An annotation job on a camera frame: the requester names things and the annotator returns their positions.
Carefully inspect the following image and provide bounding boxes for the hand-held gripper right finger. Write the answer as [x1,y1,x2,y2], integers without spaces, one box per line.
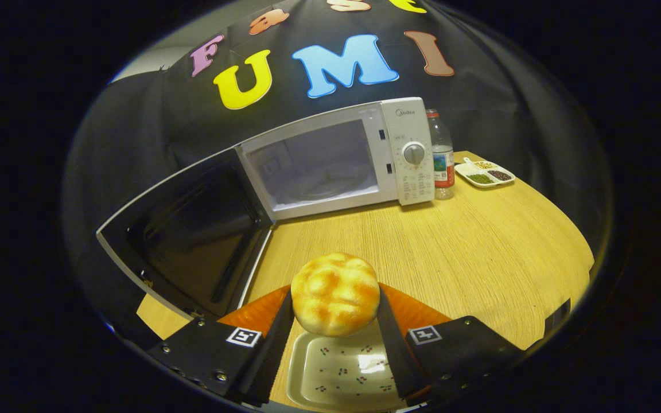
[378,284,523,402]

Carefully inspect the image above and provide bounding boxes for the black backdrop cloth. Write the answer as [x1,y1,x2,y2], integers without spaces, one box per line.
[61,0,612,345]

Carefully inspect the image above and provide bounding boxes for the clear bottle with red cap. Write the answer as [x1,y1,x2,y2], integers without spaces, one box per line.
[426,109,456,200]

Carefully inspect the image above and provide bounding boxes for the white microwave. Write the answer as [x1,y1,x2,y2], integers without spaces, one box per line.
[96,96,436,321]

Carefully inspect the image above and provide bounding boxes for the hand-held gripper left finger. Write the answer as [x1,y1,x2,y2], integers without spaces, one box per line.
[147,285,295,405]

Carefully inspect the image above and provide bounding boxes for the pale tray with cherry print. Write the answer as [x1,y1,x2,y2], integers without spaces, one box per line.
[286,321,409,412]

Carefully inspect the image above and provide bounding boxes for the white divided dish of beans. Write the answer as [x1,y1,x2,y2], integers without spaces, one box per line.
[454,158,516,189]

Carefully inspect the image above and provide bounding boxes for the golden bread bun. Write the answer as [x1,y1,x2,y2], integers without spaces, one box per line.
[290,252,381,337]

